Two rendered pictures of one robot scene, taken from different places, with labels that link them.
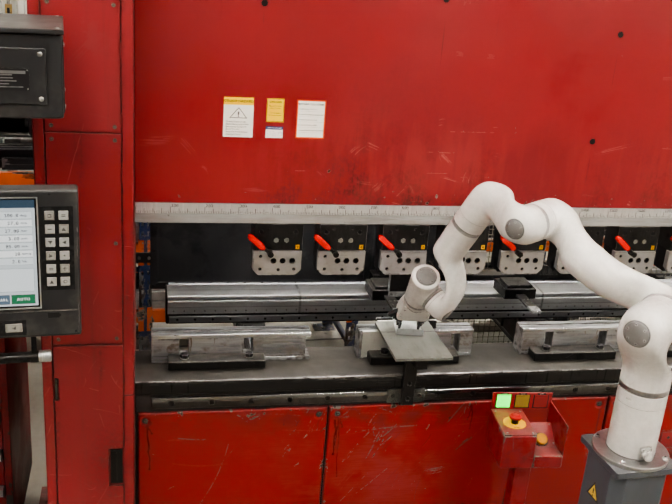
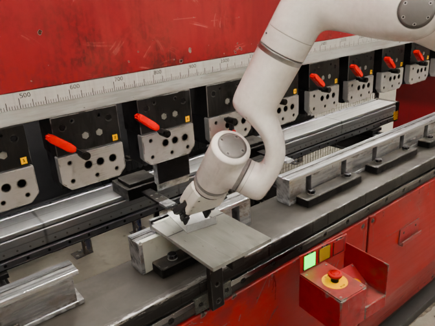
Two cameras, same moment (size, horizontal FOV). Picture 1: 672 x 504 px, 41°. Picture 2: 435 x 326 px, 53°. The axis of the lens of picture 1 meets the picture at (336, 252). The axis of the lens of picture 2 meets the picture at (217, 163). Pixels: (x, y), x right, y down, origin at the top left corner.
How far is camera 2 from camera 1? 1.78 m
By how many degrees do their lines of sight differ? 23
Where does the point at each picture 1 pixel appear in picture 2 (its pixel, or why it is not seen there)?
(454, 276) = (277, 132)
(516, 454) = (351, 314)
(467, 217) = (292, 33)
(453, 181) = (204, 27)
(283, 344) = (44, 299)
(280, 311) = (22, 250)
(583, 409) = (354, 236)
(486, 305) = not seen: hidden behind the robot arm
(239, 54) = not seen: outside the picture
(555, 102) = not seen: outside the picture
